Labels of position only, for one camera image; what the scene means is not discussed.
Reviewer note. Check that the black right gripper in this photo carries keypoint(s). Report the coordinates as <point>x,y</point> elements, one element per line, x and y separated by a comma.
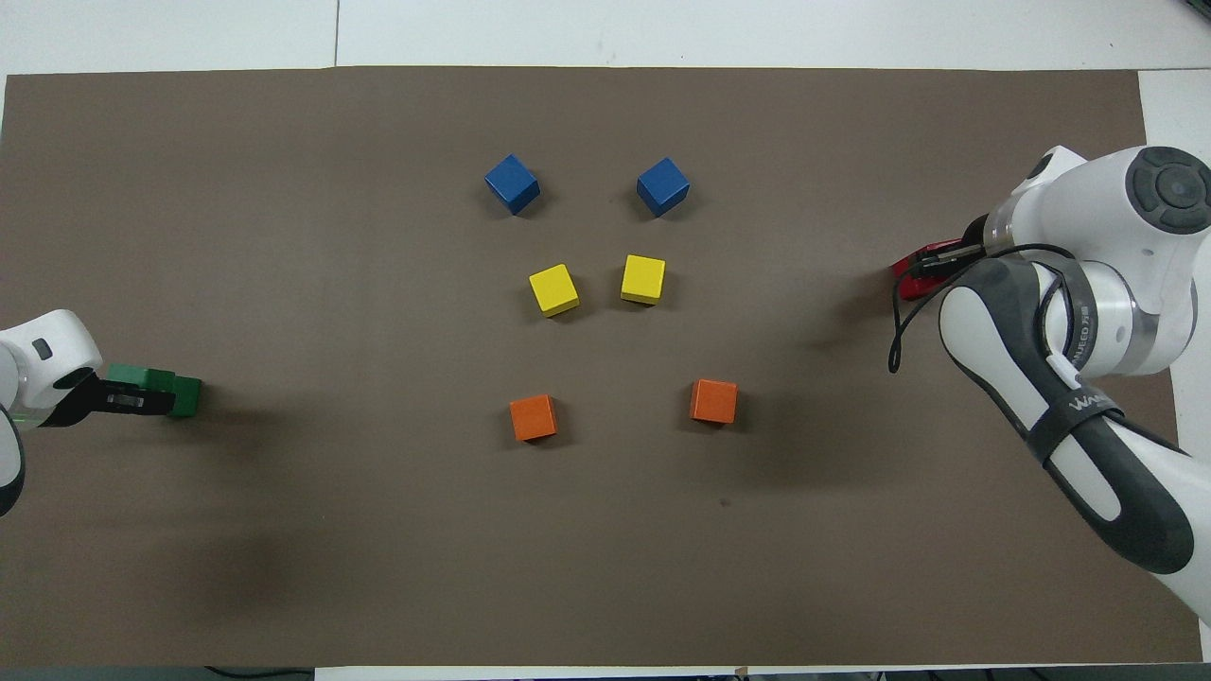
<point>974,236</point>

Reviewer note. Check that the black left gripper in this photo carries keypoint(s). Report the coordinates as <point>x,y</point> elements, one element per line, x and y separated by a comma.
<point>74,402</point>

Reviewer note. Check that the red wooden cube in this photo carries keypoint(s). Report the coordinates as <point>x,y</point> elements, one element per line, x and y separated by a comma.
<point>925,250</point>
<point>904,287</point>

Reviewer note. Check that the green wooden cube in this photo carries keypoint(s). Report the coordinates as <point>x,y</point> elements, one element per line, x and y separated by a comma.
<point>187,397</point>
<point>137,375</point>

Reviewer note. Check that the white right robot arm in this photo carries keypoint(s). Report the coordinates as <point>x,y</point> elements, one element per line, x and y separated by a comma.
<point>1116,199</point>

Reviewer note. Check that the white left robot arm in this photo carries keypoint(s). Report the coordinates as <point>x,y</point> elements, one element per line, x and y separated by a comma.
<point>57,340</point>

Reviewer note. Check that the orange wooden cube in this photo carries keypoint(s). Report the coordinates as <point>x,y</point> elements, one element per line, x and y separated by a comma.
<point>533,417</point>
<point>714,401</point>

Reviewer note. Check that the blue wooden cube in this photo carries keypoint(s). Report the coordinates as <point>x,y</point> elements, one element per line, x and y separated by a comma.
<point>512,183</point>
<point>662,186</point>

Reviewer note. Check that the yellow wooden cube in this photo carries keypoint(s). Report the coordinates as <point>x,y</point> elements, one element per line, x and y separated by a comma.
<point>643,279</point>
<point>553,288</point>

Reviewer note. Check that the brown paper table mat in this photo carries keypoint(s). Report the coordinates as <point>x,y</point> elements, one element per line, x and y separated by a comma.
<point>568,567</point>

